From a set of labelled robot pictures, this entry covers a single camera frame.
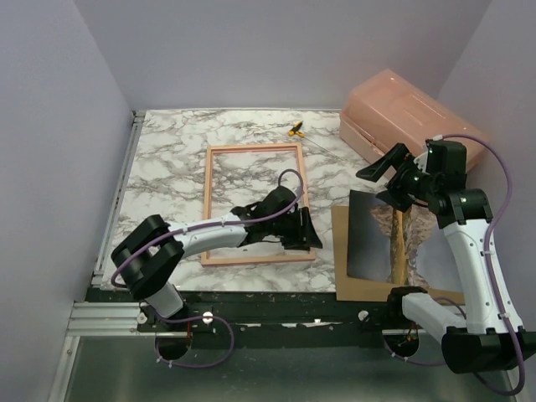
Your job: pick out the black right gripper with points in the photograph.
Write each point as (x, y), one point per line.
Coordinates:
(375, 171)

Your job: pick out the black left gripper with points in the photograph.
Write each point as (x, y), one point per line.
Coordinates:
(304, 238)

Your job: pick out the landscape photo print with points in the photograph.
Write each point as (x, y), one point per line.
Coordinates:
(404, 249)

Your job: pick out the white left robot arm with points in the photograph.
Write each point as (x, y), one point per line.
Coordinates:
(147, 257)

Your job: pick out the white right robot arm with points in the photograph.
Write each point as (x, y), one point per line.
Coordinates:
(491, 336)

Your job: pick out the pink translucent plastic box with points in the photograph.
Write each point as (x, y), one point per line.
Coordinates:
(387, 109)

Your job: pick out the brown frame backing board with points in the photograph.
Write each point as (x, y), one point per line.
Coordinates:
(357, 290)

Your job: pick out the yellow black T-handle hex key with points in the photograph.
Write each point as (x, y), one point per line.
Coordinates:
(296, 131)

